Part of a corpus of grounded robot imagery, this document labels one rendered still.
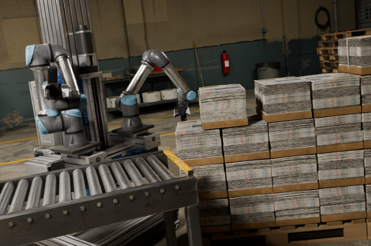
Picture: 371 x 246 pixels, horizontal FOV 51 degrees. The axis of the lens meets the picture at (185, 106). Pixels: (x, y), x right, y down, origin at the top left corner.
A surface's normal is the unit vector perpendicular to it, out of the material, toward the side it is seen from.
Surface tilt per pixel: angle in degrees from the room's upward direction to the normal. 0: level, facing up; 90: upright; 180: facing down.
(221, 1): 90
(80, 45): 90
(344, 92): 90
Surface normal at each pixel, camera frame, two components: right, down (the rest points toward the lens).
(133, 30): 0.30, 0.11
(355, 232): -0.02, 0.15
